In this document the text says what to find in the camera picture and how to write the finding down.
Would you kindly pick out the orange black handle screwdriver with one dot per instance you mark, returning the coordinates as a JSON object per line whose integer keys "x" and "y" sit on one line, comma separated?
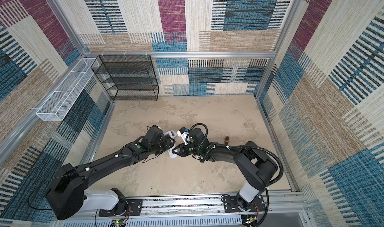
{"x": 227, "y": 140}

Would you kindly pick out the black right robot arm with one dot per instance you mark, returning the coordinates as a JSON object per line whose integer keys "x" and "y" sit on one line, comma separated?
{"x": 260, "y": 167}

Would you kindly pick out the black wire mesh shelf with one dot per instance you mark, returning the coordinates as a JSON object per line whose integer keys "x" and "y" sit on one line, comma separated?
{"x": 127, "y": 77}

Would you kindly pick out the white wire mesh basket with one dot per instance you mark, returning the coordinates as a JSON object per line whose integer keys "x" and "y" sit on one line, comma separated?
{"x": 59, "y": 103}

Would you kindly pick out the white remote control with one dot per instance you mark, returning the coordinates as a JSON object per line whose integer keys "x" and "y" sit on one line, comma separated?
{"x": 171, "y": 152}

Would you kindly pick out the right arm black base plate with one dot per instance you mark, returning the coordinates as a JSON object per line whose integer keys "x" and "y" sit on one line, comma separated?
{"x": 234, "y": 204}

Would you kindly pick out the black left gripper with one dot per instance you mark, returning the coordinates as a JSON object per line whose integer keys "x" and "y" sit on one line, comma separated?
{"x": 167, "y": 142}

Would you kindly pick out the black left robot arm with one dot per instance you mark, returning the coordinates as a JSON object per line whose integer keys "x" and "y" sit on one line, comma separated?
{"x": 69, "y": 192}

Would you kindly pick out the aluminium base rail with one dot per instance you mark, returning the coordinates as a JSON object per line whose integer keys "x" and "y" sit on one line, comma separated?
{"x": 279, "y": 209}

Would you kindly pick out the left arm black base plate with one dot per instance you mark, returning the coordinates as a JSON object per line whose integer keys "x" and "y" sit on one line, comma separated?
{"x": 130, "y": 207}

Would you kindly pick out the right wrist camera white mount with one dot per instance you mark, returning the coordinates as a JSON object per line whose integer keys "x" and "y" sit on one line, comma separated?
{"x": 182, "y": 133}

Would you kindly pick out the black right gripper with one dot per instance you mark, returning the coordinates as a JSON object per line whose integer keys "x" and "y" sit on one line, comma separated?
{"x": 182, "y": 153}

